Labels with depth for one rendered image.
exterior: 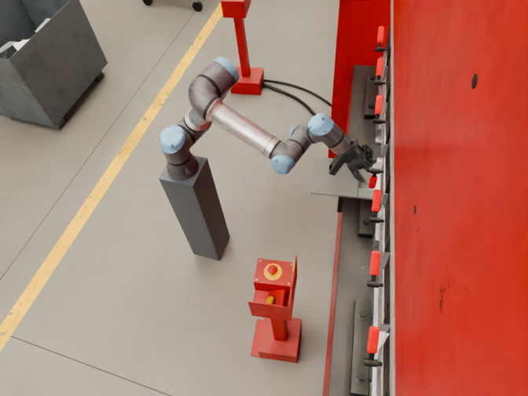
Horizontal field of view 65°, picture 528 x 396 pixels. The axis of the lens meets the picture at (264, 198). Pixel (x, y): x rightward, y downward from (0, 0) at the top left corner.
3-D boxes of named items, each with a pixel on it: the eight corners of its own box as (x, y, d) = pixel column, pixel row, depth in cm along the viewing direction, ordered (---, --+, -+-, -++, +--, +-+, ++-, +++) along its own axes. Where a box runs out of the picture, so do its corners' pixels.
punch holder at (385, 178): (380, 171, 141) (388, 137, 127) (406, 173, 140) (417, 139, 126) (379, 207, 133) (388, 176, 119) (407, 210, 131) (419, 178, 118)
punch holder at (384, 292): (378, 280, 119) (387, 254, 105) (409, 284, 117) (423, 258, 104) (377, 333, 110) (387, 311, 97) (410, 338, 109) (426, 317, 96)
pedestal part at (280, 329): (276, 328, 219) (269, 287, 175) (287, 329, 218) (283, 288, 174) (274, 339, 216) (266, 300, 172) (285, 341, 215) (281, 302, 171)
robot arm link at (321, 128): (309, 113, 144) (328, 108, 137) (329, 131, 150) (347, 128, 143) (302, 131, 142) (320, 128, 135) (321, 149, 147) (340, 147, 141)
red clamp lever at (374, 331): (368, 327, 97) (364, 367, 98) (386, 329, 97) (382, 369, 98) (368, 324, 99) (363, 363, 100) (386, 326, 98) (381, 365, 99)
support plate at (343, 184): (315, 158, 170) (315, 156, 169) (381, 163, 166) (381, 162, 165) (310, 194, 160) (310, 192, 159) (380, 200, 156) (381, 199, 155)
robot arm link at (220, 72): (170, 133, 195) (197, 70, 147) (191, 113, 202) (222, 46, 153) (190, 150, 196) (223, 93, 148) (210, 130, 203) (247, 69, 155)
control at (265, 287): (260, 270, 180) (256, 251, 165) (297, 275, 177) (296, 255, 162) (251, 315, 168) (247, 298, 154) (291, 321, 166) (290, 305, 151)
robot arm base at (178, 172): (162, 177, 199) (155, 163, 191) (175, 153, 207) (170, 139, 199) (191, 183, 195) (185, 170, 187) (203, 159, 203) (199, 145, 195)
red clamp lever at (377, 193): (372, 188, 119) (368, 222, 120) (387, 190, 119) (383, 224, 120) (372, 188, 121) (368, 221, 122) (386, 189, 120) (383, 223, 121)
